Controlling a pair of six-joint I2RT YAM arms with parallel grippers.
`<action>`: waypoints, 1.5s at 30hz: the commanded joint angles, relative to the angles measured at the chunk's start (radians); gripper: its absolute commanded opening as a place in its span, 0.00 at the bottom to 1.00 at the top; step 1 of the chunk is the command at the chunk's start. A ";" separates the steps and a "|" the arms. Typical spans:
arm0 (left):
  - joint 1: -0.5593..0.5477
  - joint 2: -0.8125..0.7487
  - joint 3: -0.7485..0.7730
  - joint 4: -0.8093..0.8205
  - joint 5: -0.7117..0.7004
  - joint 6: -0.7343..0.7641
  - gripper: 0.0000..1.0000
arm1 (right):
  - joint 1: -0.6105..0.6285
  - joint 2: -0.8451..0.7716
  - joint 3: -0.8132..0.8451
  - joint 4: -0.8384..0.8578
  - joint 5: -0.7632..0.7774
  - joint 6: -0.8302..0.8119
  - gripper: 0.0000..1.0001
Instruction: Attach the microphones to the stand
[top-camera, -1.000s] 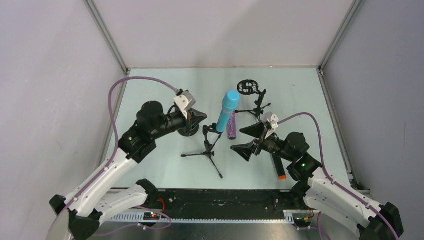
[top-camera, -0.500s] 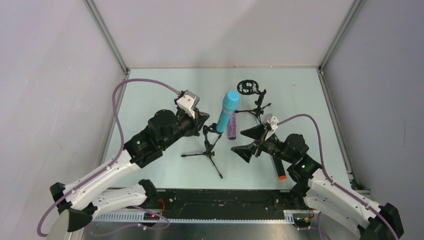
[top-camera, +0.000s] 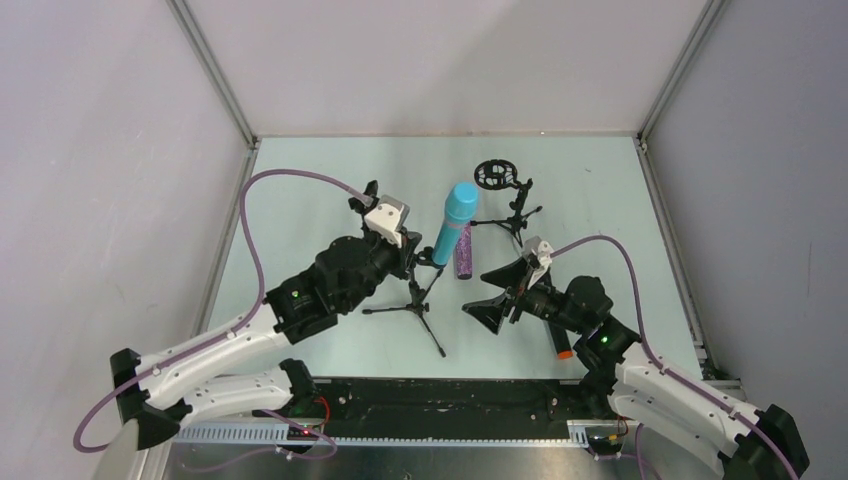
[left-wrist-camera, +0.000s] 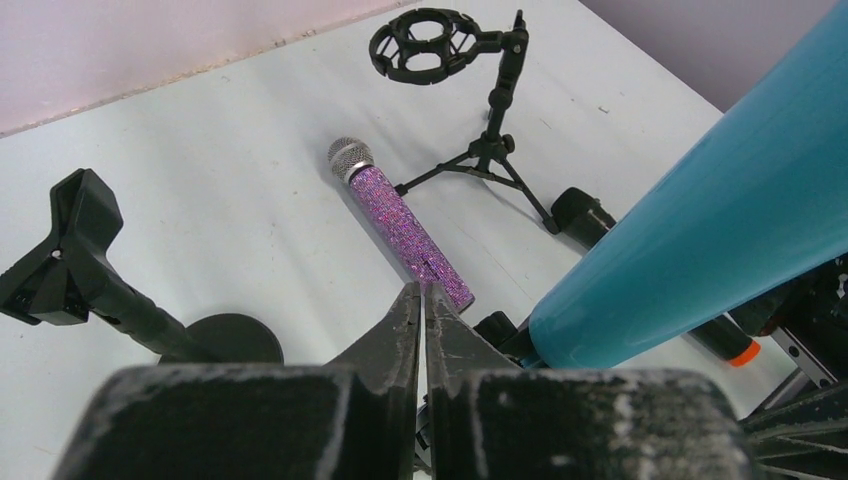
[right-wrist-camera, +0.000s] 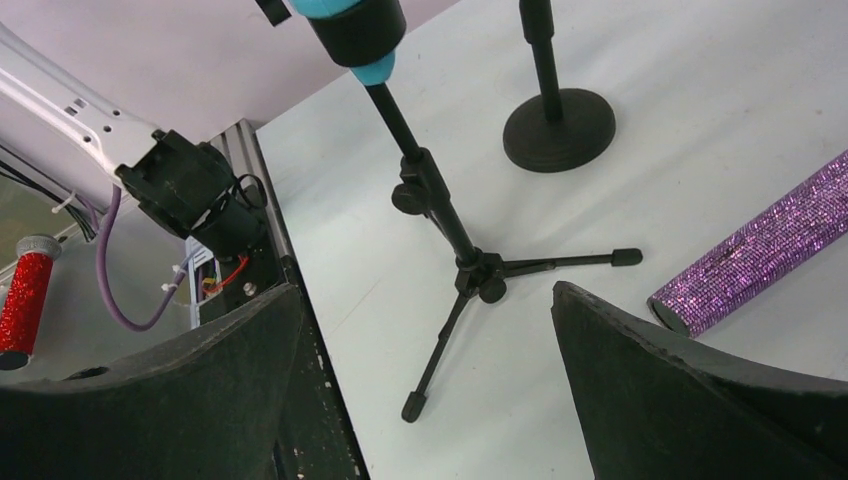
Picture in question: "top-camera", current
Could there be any black microphone orange end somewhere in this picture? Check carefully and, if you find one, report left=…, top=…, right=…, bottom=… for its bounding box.
left=546, top=322, right=574, bottom=360

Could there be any shock mount tripod stand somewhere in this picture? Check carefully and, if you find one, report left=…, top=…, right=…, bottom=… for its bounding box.
left=470, top=159, right=543, bottom=247

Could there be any circuit board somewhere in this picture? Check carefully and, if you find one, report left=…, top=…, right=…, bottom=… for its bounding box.
left=285, top=425, right=323, bottom=444
left=587, top=434, right=623, bottom=457

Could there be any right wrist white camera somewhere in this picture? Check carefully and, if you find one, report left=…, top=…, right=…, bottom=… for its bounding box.
left=522, top=236, right=554, bottom=274

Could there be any left circuit board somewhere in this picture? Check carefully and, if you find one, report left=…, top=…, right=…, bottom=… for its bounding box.
left=285, top=425, right=323, bottom=444

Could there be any blue toy microphone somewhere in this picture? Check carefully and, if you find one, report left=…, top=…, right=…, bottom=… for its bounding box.
left=431, top=182, right=479, bottom=268

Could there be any purple glitter microphone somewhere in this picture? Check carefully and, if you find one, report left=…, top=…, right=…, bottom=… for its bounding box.
left=453, top=223, right=473, bottom=280

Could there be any black tripod mic stand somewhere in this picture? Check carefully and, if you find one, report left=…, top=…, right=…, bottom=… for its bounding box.
left=362, top=247, right=447, bottom=358

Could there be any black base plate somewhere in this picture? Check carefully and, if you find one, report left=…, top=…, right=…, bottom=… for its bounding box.
left=285, top=378, right=616, bottom=440

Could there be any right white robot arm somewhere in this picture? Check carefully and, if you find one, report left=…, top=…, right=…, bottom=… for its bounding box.
left=462, top=258, right=810, bottom=479

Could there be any wrist white camera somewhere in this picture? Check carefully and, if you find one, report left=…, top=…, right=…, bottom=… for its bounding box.
left=364, top=195, right=409, bottom=248
left=522, top=236, right=554, bottom=274

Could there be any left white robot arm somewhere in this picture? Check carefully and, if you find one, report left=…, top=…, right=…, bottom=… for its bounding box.
left=110, top=182, right=421, bottom=450

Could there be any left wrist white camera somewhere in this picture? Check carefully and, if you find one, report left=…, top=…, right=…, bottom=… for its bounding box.
left=364, top=195, right=409, bottom=248

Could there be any right circuit board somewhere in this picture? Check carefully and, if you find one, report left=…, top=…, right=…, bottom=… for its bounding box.
left=587, top=434, right=623, bottom=457

